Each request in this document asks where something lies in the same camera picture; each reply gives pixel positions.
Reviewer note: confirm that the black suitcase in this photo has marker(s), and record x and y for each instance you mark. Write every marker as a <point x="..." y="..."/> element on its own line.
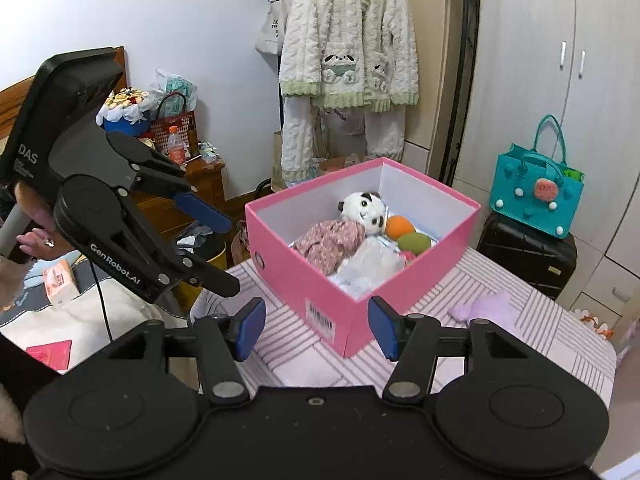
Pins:
<point x="525" y="260"/>

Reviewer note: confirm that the yellow trash bin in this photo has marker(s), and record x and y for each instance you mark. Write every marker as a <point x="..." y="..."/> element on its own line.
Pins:
<point x="215" y="260"/>

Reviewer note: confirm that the red strawberry plush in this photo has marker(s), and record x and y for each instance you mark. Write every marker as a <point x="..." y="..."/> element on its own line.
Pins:
<point x="407" y="256"/>

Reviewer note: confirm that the beige canvas tote bag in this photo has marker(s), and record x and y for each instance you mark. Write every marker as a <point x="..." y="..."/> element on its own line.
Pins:
<point x="272" y="30"/>

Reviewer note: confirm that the beige wooden cabinet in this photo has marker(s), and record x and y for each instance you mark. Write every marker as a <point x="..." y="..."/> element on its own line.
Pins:
<point x="435" y="60"/>

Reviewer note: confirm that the purple fluffy cloth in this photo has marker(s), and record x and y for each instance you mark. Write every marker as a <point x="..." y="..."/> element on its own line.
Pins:
<point x="487" y="312"/>

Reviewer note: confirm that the brown paper bag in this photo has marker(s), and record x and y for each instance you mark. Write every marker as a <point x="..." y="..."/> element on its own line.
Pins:
<point x="277" y="160"/>

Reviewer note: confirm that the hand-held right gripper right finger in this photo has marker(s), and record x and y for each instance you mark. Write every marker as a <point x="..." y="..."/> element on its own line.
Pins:
<point x="382" y="327"/>

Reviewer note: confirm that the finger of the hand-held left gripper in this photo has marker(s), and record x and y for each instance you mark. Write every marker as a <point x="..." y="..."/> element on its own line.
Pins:
<point x="205" y="212"/>
<point x="210" y="280"/>

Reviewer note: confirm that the pink cardboard box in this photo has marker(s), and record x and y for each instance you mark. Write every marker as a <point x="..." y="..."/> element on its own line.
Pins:
<point x="300" y="265"/>

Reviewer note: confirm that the orange plush ball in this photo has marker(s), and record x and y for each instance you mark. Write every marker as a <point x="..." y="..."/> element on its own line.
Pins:
<point x="400" y="227"/>

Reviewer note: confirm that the clear plastic bag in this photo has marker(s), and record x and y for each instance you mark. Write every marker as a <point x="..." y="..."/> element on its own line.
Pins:
<point x="631" y="340"/>

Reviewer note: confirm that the wooden nightstand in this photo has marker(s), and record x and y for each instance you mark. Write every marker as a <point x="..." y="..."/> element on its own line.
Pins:
<point x="210" y="180"/>

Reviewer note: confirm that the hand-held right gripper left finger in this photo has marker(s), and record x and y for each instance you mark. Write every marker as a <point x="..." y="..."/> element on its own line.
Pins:
<point x="250" y="327"/>

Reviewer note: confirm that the green plush ball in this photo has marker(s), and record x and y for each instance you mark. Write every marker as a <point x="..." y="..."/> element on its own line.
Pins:
<point x="415" y="242"/>

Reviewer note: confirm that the pink striped tablecloth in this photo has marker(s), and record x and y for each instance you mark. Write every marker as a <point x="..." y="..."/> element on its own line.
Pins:
<point x="500" y="360"/>

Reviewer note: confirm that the blue white wipes pack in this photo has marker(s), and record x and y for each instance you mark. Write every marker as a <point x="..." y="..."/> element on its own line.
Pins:
<point x="385" y="243"/>

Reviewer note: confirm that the panda plush toy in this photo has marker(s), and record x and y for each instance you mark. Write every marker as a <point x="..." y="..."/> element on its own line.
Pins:
<point x="362" y="210"/>

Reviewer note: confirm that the white printed blanket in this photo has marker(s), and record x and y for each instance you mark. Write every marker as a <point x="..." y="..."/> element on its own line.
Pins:
<point x="75" y="320"/>

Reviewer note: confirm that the tissue roll plastic pack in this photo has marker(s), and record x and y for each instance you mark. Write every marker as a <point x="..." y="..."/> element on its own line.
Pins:
<point x="172" y="87"/>

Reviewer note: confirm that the person's left hand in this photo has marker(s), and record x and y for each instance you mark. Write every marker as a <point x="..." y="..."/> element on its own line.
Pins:
<point x="40" y="240"/>

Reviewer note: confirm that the fluffy white green pajama jacket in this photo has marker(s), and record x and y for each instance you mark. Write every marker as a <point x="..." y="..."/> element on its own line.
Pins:
<point x="345" y="25"/>

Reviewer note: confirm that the red booklet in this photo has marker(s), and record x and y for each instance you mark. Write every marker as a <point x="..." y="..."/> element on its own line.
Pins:
<point x="50" y="352"/>

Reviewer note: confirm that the red plaid basket bag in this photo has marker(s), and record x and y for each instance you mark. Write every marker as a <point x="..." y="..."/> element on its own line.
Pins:
<point x="167" y="132"/>

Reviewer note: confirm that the orange white tissue pack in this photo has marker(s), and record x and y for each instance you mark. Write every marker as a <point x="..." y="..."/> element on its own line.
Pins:
<point x="60" y="282"/>

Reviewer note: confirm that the wooden headboard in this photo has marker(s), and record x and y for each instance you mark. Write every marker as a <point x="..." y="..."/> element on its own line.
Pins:
<point x="10" y="105"/>

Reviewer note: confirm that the blue wrapped flower bouquet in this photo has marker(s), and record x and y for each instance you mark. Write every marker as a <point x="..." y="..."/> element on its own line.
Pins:
<point x="122" y="110"/>

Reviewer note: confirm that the teal felt handbag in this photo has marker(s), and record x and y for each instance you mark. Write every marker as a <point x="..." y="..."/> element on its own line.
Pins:
<point x="525" y="185"/>

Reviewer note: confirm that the pink floral cloth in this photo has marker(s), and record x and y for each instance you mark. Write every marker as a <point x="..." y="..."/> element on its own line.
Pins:
<point x="330" y="245"/>

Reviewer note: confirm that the light grey wardrobe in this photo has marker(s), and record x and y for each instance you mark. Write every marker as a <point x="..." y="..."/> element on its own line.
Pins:
<point x="575" y="135"/>

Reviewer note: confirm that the orange drink bottle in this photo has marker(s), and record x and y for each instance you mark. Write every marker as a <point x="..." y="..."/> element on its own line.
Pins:
<point x="176" y="150"/>

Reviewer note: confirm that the white mesh bath pouf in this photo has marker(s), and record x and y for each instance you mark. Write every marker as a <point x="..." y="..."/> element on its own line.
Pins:
<point x="370" y="262"/>

